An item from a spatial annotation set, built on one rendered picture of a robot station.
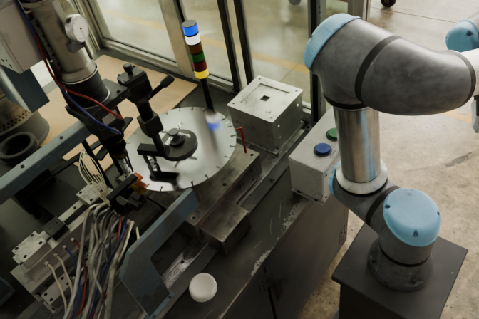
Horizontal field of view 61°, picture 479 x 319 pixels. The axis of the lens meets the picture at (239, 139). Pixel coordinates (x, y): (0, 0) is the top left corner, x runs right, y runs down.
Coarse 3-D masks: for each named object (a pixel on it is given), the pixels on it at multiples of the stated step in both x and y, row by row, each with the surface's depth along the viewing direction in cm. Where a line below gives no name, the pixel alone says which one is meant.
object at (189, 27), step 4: (188, 20) 123; (192, 20) 123; (184, 24) 122; (188, 24) 122; (192, 24) 121; (196, 24) 122; (184, 28) 122; (188, 28) 121; (192, 28) 121; (196, 28) 122; (184, 32) 123; (188, 32) 122; (192, 32) 122; (196, 32) 123
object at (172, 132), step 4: (180, 124) 114; (172, 128) 113; (176, 128) 112; (160, 132) 114; (164, 132) 113; (168, 132) 112; (172, 132) 111; (176, 132) 111; (172, 136) 111; (176, 136) 112; (180, 136) 111; (184, 136) 111; (188, 136) 110; (168, 140) 110; (172, 140) 113; (176, 140) 113; (168, 144) 110
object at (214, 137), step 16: (176, 112) 126; (192, 112) 125; (208, 112) 124; (192, 128) 120; (208, 128) 119; (224, 128) 118; (128, 144) 119; (208, 144) 114; (224, 144) 113; (144, 160) 113; (160, 160) 112; (176, 160) 111; (192, 160) 110; (208, 160) 109; (224, 160) 109; (144, 176) 109; (160, 176) 108; (176, 176) 107; (192, 176) 106; (208, 176) 105
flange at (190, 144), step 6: (180, 132) 117; (186, 132) 117; (192, 132) 117; (162, 138) 117; (186, 138) 115; (192, 138) 115; (174, 144) 112; (180, 144) 113; (186, 144) 114; (192, 144) 113; (174, 150) 113; (180, 150) 112; (186, 150) 112; (192, 150) 113; (168, 156) 112; (174, 156) 111; (180, 156) 111
